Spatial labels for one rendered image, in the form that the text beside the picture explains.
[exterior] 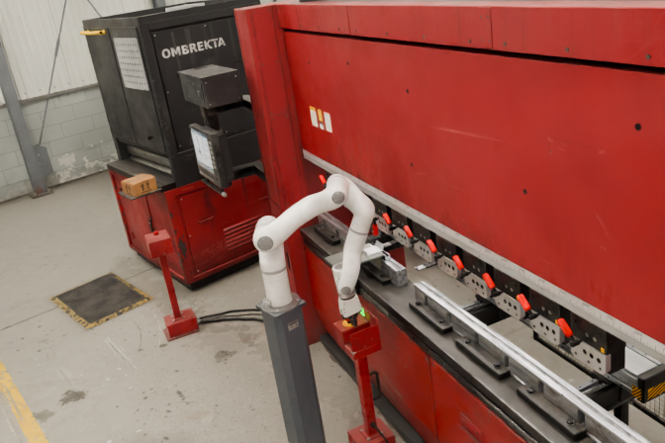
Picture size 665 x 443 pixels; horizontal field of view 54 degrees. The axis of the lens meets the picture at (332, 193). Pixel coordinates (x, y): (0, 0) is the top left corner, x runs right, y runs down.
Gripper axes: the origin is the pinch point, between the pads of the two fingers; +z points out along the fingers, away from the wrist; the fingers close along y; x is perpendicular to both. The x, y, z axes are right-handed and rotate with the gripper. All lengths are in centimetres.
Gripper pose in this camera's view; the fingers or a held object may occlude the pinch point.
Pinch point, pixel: (353, 321)
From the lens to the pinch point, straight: 323.2
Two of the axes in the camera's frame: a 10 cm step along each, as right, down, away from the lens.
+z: 2.2, 9.0, 3.7
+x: 4.3, 2.5, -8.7
